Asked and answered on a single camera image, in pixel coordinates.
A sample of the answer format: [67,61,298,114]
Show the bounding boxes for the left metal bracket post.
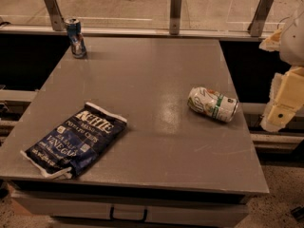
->
[44,0,65,31]

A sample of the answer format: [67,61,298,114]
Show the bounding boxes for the metal bracket post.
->
[248,0,275,37]
[169,0,182,35]
[44,0,65,31]

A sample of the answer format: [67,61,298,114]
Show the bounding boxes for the blue Kettle chip bag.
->
[21,103,127,179]

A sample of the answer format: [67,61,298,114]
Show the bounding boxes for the black drawer handle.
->
[109,206,148,222]

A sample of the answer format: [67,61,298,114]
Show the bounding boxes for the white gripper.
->
[259,4,304,132]

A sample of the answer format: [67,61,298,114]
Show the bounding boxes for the grey table drawer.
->
[11,190,248,228]

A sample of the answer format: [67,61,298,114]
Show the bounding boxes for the blue soda can upright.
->
[65,18,86,58]

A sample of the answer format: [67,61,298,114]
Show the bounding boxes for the right metal bracket post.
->
[248,0,275,37]

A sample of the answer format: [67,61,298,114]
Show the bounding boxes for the middle metal bracket post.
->
[169,0,182,35]

